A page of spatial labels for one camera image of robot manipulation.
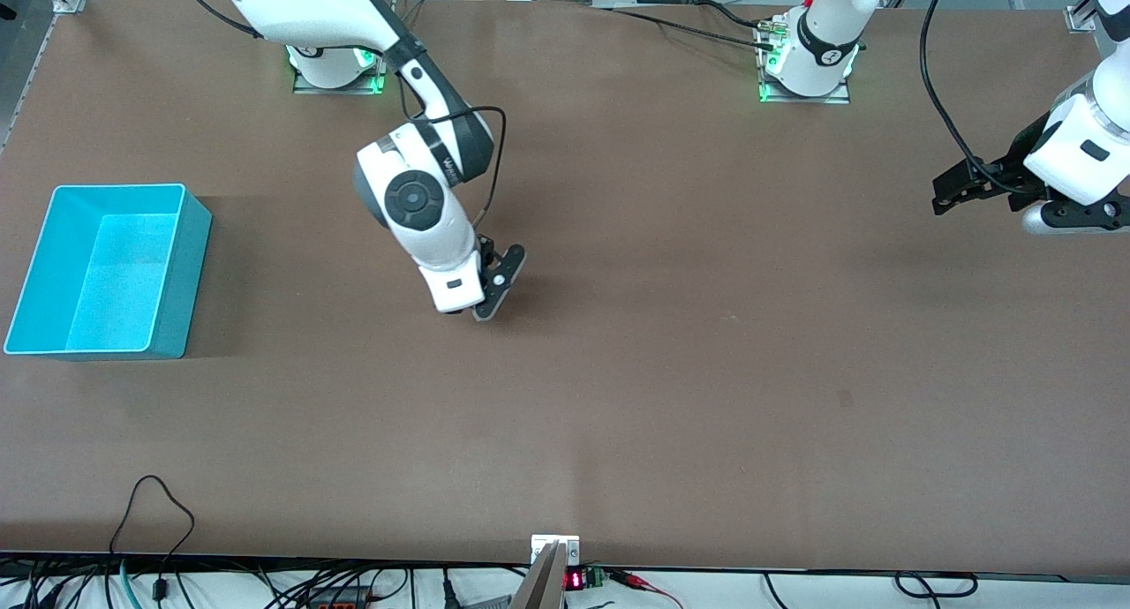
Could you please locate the red clip lead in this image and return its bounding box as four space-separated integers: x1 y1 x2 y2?
607 569 685 609

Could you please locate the turquoise plastic bin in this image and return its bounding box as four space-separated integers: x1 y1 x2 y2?
4 183 213 361

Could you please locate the grey metal side panel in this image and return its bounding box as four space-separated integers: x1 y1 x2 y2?
0 0 61 155

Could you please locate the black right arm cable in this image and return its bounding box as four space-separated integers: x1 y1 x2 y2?
397 57 507 230

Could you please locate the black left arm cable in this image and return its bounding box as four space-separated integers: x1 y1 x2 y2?
920 0 1038 195

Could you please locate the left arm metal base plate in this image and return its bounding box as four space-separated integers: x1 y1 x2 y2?
757 18 852 105

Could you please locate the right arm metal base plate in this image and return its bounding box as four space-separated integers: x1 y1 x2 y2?
293 49 391 95

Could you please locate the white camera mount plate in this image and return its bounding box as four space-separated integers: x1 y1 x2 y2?
531 535 581 566

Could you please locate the black cables to arm base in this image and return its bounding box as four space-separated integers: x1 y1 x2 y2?
609 0 780 52

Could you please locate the grey camera mount bar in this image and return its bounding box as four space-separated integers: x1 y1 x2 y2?
510 541 568 609

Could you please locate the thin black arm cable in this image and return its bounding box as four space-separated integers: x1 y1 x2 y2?
172 0 266 41

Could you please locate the black coiled cable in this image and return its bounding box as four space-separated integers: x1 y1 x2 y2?
764 572 981 609

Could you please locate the tangled black cable bundle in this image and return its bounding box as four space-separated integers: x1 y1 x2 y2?
0 552 416 609

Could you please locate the thin black looped cable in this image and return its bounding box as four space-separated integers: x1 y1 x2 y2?
108 475 197 603

